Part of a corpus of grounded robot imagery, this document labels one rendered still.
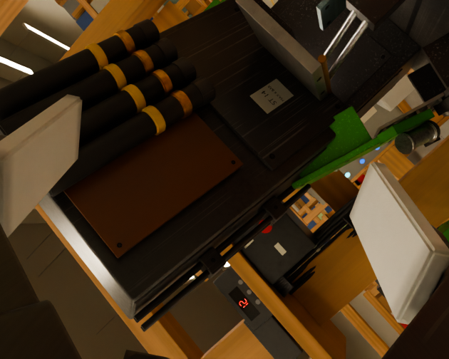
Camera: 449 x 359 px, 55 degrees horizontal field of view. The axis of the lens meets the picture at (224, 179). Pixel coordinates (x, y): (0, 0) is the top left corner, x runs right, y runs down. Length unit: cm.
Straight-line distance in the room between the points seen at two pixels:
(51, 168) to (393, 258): 13
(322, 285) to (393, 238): 102
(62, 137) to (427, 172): 105
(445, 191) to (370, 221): 99
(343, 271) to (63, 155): 103
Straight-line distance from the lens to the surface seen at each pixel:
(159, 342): 134
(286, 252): 107
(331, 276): 118
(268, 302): 109
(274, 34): 65
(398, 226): 17
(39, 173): 17
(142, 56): 72
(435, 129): 83
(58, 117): 18
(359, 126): 80
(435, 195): 117
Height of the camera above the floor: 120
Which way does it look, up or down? 11 degrees up
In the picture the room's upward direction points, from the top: 135 degrees counter-clockwise
